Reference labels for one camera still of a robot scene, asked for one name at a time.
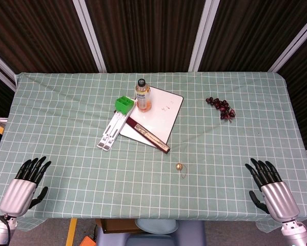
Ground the white folding laptop stand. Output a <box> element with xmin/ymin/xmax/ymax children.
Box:
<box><xmin>96</xmin><ymin>98</ymin><xmax>138</xmax><ymax>152</ymax></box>

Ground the brown cardboard box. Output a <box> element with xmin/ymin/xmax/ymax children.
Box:
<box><xmin>99</xmin><ymin>218</ymin><xmax>144</xmax><ymax>234</ymax></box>

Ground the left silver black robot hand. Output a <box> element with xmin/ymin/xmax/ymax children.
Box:
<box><xmin>0</xmin><ymin>156</ymin><xmax>52</xmax><ymax>217</ymax></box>

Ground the orange object on floor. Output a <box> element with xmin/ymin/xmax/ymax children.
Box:
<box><xmin>79</xmin><ymin>235</ymin><xmax>97</xmax><ymax>246</ymax></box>

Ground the small gold bell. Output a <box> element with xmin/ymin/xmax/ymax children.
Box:
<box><xmin>175</xmin><ymin>162</ymin><xmax>189</xmax><ymax>179</ymax></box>

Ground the white board with black rim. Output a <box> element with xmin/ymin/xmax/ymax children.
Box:
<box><xmin>119</xmin><ymin>85</ymin><xmax>184</xmax><ymax>149</ymax></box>

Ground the green checkered tablecloth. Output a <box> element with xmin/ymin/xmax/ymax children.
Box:
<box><xmin>0</xmin><ymin>71</ymin><xmax>307</xmax><ymax>233</ymax></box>

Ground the dark red long box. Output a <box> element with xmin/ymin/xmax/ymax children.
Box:
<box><xmin>125</xmin><ymin>116</ymin><xmax>171</xmax><ymax>154</ymax></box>

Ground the white round basin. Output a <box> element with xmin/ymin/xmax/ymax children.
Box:
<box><xmin>135</xmin><ymin>218</ymin><xmax>180</xmax><ymax>234</ymax></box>

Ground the orange drink plastic bottle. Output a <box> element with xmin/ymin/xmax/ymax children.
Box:
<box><xmin>134</xmin><ymin>78</ymin><xmax>152</xmax><ymax>113</ymax></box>

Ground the bunch of dark red grapes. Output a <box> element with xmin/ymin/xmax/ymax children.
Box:
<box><xmin>206</xmin><ymin>96</ymin><xmax>236</xmax><ymax>123</ymax></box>

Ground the green plastic box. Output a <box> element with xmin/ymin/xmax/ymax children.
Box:
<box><xmin>114</xmin><ymin>95</ymin><xmax>136</xmax><ymax>115</ymax></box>

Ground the light blue plastic stool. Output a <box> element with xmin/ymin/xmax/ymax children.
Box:
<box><xmin>95</xmin><ymin>219</ymin><xmax>207</xmax><ymax>246</ymax></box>

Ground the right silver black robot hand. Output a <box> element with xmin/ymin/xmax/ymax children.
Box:
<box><xmin>244</xmin><ymin>158</ymin><xmax>300</xmax><ymax>222</ymax></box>

